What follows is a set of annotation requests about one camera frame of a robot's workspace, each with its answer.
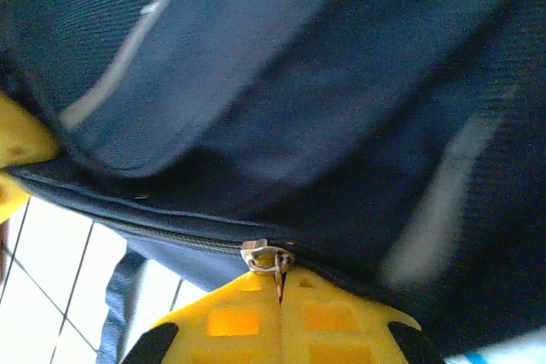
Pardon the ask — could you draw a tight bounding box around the navy blue backpack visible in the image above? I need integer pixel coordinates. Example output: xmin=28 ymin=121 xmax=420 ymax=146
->
xmin=0 ymin=0 xmax=546 ymax=364

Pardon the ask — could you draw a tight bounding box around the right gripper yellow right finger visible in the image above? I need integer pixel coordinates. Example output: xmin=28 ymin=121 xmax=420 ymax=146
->
xmin=280 ymin=272 xmax=444 ymax=364

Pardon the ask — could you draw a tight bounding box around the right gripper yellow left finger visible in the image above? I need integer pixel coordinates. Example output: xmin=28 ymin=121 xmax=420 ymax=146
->
xmin=121 ymin=272 xmax=282 ymax=364

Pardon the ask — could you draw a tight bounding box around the clear blue white pencil case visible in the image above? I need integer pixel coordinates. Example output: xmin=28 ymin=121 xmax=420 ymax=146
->
xmin=443 ymin=329 xmax=546 ymax=364

